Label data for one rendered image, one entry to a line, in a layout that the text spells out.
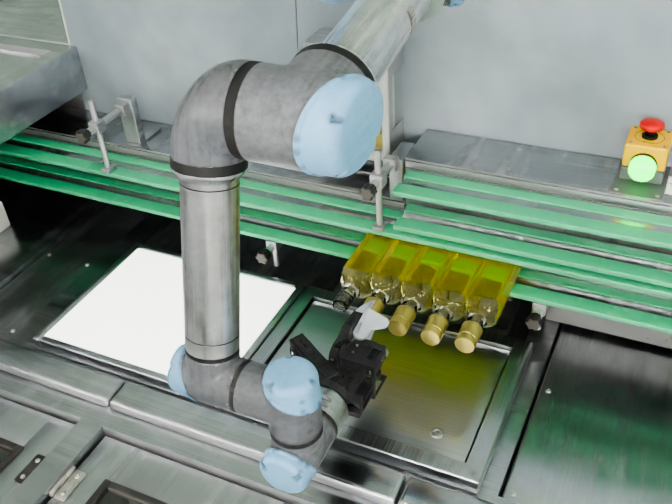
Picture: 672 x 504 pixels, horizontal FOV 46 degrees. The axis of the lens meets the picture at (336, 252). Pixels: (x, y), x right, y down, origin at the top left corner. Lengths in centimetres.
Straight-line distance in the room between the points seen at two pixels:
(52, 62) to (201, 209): 102
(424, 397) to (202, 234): 57
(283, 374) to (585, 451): 57
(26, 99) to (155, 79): 28
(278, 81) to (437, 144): 69
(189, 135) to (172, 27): 87
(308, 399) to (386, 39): 47
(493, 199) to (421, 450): 45
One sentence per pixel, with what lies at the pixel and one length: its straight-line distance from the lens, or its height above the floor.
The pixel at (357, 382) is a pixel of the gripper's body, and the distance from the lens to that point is 123.
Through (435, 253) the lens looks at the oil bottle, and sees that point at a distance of 145.
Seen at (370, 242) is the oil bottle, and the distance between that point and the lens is 149.
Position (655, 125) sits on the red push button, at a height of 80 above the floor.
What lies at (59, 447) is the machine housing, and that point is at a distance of 148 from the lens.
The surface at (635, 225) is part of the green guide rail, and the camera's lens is 139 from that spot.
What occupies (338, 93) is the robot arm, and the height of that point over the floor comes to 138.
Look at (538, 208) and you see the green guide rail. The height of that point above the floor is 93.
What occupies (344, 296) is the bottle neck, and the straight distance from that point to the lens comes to 139.
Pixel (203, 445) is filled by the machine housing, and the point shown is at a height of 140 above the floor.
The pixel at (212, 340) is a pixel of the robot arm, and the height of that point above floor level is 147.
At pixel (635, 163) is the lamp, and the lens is 141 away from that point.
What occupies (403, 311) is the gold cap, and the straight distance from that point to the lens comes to 135.
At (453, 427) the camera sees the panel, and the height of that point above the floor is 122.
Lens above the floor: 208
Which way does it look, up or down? 45 degrees down
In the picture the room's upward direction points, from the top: 143 degrees counter-clockwise
